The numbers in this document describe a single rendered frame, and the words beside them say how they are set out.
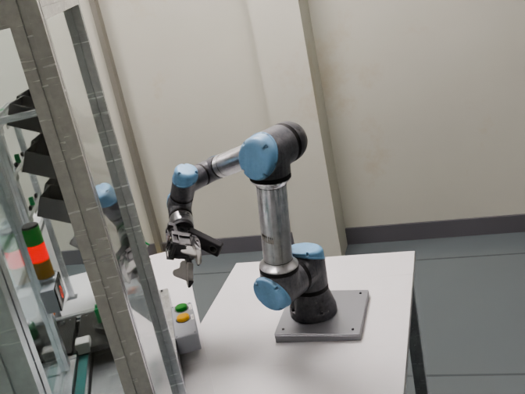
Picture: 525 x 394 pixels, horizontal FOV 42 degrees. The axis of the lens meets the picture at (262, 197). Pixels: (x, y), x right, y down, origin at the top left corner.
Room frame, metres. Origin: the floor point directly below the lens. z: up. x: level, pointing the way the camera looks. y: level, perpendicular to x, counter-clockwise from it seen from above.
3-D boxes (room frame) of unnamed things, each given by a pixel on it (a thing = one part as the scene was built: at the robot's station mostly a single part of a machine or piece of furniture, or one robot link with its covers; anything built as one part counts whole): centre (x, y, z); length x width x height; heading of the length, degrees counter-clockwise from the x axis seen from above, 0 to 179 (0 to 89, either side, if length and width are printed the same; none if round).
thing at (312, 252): (1.90, -0.09, 1.06); 0.13 x 0.12 x 0.14; 137
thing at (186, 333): (1.90, 0.32, 0.93); 0.21 x 0.07 x 0.06; 7
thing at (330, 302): (1.91, -0.09, 0.94); 0.15 x 0.15 x 0.10
